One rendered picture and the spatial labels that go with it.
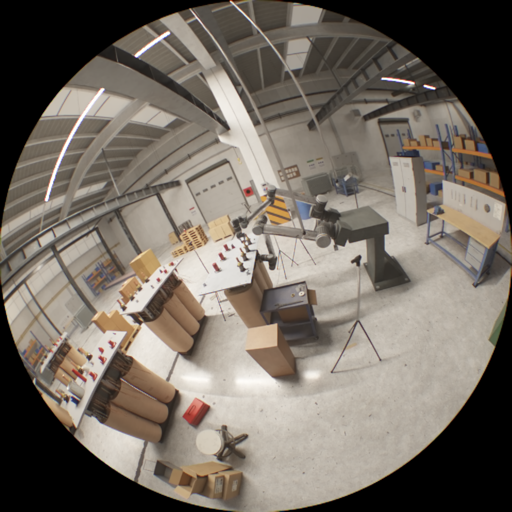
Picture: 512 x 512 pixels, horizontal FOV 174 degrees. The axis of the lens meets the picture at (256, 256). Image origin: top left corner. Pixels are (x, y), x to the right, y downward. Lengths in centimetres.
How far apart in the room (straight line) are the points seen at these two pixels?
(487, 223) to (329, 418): 429
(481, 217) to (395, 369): 336
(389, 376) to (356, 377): 47
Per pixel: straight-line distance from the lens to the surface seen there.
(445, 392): 282
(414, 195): 535
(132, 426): 292
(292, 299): 221
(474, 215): 457
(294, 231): 216
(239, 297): 243
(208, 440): 236
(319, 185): 1060
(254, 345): 189
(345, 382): 249
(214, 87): 867
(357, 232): 256
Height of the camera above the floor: 240
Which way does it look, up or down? 25 degrees down
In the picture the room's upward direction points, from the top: 24 degrees counter-clockwise
